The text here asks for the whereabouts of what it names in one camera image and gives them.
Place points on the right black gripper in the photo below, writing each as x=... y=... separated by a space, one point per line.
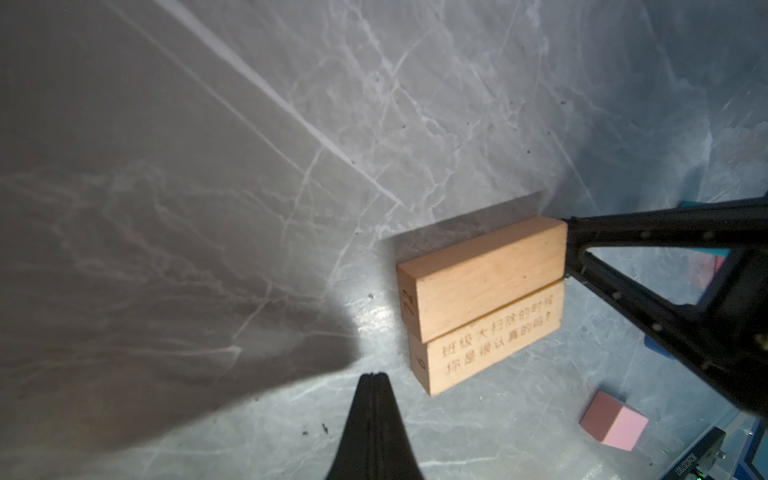
x=722 y=337

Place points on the light pink rectangular block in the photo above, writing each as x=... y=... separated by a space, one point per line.
x=613 y=423

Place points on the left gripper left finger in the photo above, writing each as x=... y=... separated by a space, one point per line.
x=355 y=458

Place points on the engraved wood plank block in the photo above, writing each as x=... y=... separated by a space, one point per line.
x=456 y=356

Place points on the plain wood plank block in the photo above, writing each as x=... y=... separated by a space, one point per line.
x=448 y=288

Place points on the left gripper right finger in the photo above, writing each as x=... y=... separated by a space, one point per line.
x=393 y=457

